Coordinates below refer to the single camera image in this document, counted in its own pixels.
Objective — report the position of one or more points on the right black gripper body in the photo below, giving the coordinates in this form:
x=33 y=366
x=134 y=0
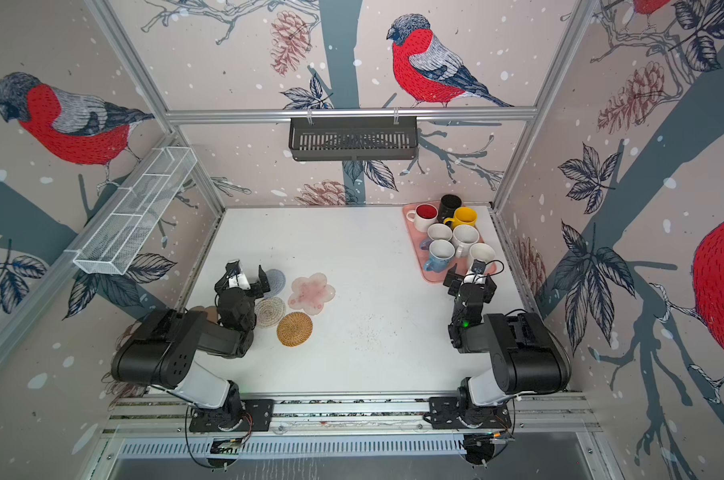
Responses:
x=470 y=285

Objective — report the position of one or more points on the beige woven round coaster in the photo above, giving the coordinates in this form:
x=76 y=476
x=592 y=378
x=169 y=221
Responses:
x=269 y=312

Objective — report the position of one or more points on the blue woven round coaster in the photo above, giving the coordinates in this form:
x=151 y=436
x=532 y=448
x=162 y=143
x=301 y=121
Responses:
x=277 y=282

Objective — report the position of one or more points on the rattan woven round coaster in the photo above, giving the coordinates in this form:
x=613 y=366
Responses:
x=294 y=329

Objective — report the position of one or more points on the pink flower resin coaster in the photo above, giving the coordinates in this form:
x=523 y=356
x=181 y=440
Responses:
x=310 y=294

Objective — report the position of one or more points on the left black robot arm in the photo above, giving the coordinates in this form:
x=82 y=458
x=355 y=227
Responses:
x=161 y=354

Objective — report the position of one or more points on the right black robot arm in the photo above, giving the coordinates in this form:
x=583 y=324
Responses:
x=525 y=356

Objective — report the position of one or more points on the small white cup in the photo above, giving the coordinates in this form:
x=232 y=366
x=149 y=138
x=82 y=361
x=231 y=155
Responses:
x=439 y=231

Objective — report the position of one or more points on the white mug front right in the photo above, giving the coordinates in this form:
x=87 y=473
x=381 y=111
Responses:
x=483 y=252

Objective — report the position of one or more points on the light blue mug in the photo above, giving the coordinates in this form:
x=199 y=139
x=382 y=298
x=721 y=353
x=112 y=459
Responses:
x=440 y=254

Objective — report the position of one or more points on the white mug centre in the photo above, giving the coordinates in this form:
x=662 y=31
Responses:
x=463 y=238

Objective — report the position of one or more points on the pink rectangular tray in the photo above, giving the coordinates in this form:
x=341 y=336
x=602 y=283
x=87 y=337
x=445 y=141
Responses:
x=420 y=242

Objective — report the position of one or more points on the yellow mug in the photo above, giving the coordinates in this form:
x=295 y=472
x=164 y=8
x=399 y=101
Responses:
x=462 y=216

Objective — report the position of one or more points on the white mug red inside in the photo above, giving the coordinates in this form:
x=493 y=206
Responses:
x=422 y=216

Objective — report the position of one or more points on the black mug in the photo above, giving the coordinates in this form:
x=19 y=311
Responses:
x=449 y=203

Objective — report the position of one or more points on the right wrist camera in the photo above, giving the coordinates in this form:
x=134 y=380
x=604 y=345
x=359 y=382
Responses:
x=476 y=273

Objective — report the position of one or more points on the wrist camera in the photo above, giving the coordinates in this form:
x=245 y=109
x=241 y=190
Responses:
x=234 y=277
x=476 y=273

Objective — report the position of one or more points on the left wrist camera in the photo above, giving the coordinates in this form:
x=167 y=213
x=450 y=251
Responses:
x=234 y=277

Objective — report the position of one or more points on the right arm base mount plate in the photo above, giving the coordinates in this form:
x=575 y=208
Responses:
x=450 y=412

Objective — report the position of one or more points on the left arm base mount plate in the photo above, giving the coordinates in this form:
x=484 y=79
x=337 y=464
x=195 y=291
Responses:
x=250 y=415

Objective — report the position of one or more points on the white mesh wire shelf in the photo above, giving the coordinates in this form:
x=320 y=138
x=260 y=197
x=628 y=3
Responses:
x=119 y=238

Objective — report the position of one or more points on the aluminium front rail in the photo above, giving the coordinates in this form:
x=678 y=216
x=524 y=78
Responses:
x=387 y=413

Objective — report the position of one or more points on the black hanging wire basket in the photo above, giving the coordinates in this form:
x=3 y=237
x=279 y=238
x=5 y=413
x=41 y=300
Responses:
x=353 y=139

